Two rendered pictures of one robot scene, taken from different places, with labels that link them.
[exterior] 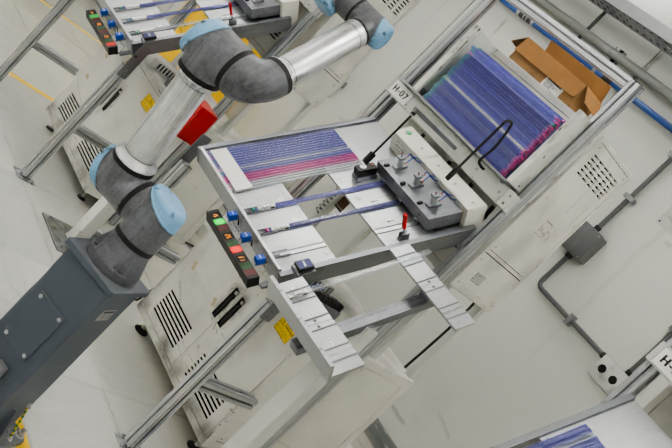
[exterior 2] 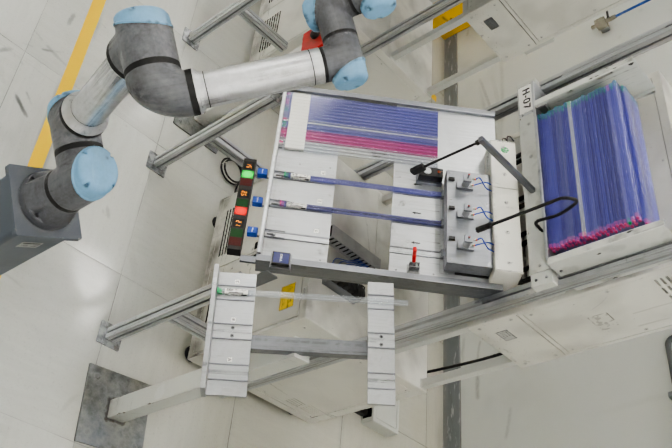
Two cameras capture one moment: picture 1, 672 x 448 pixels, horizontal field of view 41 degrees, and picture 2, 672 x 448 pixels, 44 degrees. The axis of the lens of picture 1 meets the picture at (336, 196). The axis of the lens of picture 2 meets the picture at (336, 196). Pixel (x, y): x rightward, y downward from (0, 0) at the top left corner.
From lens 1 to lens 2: 120 cm
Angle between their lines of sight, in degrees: 26
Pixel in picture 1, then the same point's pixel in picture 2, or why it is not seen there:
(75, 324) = not seen: outside the picture
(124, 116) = not seen: hidden behind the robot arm
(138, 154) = (76, 113)
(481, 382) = (561, 403)
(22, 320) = not seen: outside the picture
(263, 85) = (159, 101)
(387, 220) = (413, 241)
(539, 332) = (641, 388)
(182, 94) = (107, 74)
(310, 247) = (310, 239)
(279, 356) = (270, 319)
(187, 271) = (262, 191)
